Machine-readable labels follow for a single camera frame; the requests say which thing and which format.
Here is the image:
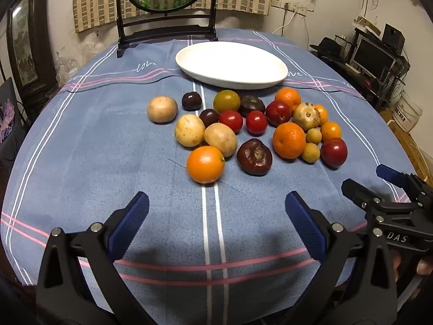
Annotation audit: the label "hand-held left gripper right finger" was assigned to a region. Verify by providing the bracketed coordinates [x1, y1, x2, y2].
[271, 191, 398, 325]

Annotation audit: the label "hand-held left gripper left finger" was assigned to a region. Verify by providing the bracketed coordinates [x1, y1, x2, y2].
[35, 191, 159, 325]

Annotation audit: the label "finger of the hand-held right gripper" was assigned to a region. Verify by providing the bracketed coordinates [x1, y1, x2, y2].
[376, 164, 433, 205]
[341, 178, 424, 218]

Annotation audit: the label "red plum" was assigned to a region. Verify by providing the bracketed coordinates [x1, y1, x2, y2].
[265, 100, 292, 127]
[320, 138, 349, 169]

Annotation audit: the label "orange tomato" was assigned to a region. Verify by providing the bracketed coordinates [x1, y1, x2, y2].
[320, 121, 342, 143]
[314, 104, 329, 126]

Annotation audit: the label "dimpled mandarin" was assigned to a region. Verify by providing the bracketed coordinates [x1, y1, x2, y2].
[273, 122, 307, 160]
[275, 87, 301, 112]

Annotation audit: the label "pale bumpy fruit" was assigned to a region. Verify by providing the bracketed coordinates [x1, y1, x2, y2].
[293, 102, 321, 132]

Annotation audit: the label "smooth orange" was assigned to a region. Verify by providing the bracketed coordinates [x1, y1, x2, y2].
[186, 146, 225, 184]

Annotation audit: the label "tan round fruit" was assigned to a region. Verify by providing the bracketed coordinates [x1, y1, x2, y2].
[204, 122, 238, 158]
[147, 96, 178, 124]
[175, 114, 206, 148]

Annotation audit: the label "red tomato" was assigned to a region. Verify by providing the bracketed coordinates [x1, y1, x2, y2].
[245, 110, 268, 135]
[218, 110, 244, 134]

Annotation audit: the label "dark purple plum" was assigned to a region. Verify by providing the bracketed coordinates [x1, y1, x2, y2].
[181, 92, 203, 111]
[199, 109, 220, 128]

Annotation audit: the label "green yellow tomato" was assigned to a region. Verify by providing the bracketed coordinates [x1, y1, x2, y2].
[213, 90, 241, 114]

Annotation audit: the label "white oval plate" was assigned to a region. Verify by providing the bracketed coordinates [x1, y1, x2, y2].
[175, 42, 289, 90]

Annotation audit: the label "person's right hand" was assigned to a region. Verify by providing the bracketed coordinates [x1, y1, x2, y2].
[389, 249, 433, 283]

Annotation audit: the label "white plastic bucket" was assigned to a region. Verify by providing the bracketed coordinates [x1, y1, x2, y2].
[394, 91, 423, 132]

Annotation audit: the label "black computer rack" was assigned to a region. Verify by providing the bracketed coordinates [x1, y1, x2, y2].
[309, 27, 411, 112]

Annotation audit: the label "computer monitor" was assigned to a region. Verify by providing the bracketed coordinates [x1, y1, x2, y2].
[352, 37, 396, 75]

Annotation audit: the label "black speaker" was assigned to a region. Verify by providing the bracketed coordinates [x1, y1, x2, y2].
[382, 24, 406, 55]

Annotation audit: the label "black hat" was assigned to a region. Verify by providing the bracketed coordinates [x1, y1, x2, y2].
[309, 37, 346, 58]

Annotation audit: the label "cardboard box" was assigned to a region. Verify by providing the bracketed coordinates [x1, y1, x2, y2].
[353, 16, 381, 38]

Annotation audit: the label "purple cloth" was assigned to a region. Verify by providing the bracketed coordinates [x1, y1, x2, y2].
[0, 100, 17, 143]

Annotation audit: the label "dark framed picture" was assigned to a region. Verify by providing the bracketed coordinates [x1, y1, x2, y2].
[7, 0, 58, 92]

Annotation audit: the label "white power cable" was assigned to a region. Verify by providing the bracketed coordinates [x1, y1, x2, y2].
[271, 10, 297, 35]

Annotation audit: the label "white wall sockets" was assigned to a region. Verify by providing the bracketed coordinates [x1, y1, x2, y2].
[271, 0, 308, 17]

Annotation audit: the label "beige checked wall curtain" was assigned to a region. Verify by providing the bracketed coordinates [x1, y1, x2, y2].
[72, 0, 275, 34]

